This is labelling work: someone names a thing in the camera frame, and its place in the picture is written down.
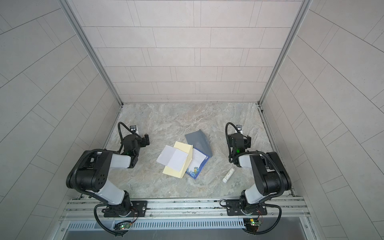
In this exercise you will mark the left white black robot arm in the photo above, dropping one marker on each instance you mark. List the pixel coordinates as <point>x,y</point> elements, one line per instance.
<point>89,176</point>

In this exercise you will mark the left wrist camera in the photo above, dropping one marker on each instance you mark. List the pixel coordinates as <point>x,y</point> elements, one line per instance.
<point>134,129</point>

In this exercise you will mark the blue floral card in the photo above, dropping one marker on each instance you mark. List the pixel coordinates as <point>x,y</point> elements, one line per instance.
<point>199,160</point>

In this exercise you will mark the aluminium mounting rail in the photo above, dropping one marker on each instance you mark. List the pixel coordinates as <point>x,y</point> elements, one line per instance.
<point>193,208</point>

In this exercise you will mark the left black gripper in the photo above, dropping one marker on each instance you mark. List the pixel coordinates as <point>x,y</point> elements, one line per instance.
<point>143,143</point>

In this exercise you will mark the white glue stick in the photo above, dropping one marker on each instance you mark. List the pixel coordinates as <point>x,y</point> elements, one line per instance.
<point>229,175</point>

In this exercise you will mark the yellow paper envelope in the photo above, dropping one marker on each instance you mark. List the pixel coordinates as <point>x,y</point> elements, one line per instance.
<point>187,149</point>

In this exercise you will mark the left circuit board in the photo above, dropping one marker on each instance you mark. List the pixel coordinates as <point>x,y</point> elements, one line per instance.
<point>123,226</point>

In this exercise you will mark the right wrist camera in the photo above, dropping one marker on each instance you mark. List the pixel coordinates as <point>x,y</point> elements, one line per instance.
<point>239,128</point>

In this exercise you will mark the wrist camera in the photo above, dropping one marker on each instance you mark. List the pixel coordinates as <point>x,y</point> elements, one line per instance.
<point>239,128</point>
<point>134,129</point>

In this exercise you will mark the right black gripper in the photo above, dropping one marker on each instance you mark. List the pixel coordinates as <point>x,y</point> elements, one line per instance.
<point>248,141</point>

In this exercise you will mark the circuit board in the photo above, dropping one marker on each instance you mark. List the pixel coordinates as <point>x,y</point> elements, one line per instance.
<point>252,225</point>
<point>123,226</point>

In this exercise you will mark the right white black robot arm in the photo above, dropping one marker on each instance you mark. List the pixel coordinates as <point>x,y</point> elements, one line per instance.
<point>270,176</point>

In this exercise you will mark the right circuit board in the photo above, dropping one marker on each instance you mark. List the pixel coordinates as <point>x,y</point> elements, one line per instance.
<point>252,225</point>

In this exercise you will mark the grey envelope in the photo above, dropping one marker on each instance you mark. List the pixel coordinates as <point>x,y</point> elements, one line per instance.
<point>200,142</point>

